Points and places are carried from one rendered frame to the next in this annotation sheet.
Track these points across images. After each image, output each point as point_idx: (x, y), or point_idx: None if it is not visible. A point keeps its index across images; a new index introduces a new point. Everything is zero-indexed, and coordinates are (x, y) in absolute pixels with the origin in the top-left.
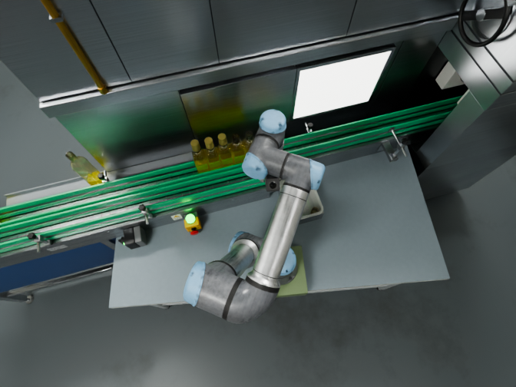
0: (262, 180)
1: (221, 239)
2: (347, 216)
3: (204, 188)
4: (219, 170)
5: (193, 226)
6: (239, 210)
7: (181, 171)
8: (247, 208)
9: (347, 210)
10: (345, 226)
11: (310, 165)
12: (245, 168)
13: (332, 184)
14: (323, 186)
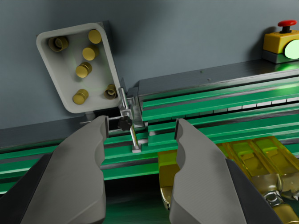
0: (187, 134)
1: (235, 7)
2: (2, 30)
3: (257, 104)
4: (235, 137)
5: (288, 34)
6: (192, 62)
7: (291, 138)
8: (178, 64)
9: (4, 42)
10: (2, 10)
11: None
12: None
13: (36, 91)
14: (50, 89)
